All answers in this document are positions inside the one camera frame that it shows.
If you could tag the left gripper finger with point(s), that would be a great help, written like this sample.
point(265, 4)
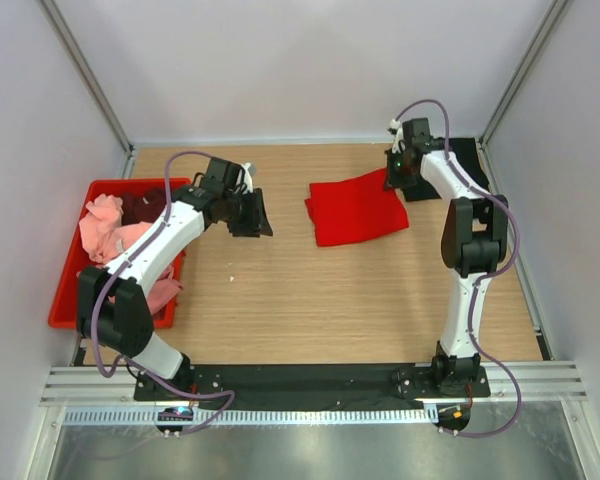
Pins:
point(260, 223)
point(247, 229)

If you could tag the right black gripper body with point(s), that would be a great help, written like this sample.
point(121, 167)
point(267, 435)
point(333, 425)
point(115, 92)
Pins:
point(410, 177)

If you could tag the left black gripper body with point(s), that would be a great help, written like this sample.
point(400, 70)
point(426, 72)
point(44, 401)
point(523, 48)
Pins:
point(241, 206)

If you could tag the red t shirt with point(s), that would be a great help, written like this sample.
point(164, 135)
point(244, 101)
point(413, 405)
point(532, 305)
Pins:
point(354, 210)

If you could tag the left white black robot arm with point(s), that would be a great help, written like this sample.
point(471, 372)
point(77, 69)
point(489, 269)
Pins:
point(133, 340)

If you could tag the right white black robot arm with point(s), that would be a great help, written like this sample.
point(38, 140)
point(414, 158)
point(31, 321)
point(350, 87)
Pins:
point(473, 245)

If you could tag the folded black t shirt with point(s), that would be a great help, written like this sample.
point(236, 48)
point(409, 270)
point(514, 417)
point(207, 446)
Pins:
point(467, 156)

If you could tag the dark maroon t shirt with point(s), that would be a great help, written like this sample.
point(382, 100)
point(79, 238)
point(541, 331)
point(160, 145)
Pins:
point(146, 207)

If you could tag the dusty pink t shirt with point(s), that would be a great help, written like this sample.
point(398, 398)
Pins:
point(165, 290)

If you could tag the light pink t shirt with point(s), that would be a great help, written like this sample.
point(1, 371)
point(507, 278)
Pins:
point(102, 234)

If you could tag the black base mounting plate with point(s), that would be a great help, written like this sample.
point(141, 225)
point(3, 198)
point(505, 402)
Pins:
point(320, 386)

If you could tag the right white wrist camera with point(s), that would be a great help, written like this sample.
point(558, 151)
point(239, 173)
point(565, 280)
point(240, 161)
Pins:
point(394, 126)

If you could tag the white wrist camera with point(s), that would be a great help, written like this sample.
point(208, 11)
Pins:
point(249, 170)
point(394, 126)

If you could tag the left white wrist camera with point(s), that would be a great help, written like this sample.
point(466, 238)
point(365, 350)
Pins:
point(249, 170)

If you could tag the white slotted cable duct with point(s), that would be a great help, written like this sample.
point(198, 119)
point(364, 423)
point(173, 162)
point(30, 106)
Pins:
point(177, 415)

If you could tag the right aluminium frame post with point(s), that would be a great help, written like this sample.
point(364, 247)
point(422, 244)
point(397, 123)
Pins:
point(551, 19)

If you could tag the aluminium frame post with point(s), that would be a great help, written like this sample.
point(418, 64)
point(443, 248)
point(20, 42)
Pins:
point(551, 19)
point(76, 56)

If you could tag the aluminium front rail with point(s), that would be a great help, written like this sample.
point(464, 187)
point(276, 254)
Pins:
point(84, 386)

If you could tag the left aluminium frame post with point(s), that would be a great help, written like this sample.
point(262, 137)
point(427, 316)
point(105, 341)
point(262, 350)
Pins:
point(76, 56)

